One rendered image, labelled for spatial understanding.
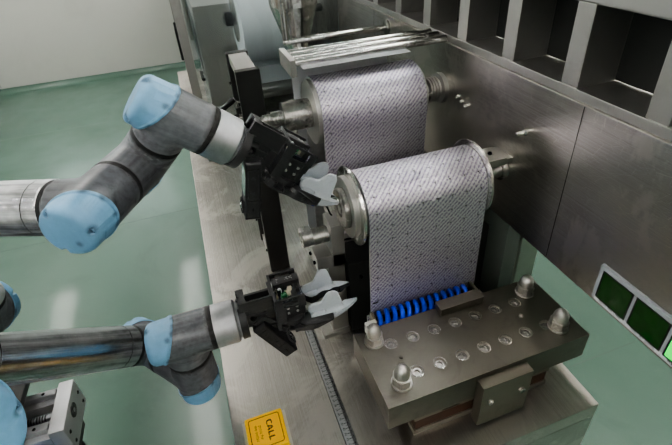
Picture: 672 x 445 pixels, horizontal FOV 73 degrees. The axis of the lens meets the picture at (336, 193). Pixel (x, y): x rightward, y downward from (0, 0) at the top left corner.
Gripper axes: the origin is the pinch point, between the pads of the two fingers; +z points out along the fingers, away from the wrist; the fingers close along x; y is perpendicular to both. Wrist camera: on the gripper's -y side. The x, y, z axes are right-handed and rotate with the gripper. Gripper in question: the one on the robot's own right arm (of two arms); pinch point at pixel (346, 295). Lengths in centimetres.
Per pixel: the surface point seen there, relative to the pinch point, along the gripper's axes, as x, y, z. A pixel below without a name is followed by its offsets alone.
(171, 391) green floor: 76, -109, -57
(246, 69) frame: 33.5, 34.9, -7.5
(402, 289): -0.6, -2.3, 11.5
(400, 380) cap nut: -17.8, -3.4, 2.7
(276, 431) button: -11.1, -16.5, -18.3
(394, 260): -0.5, 5.9, 9.6
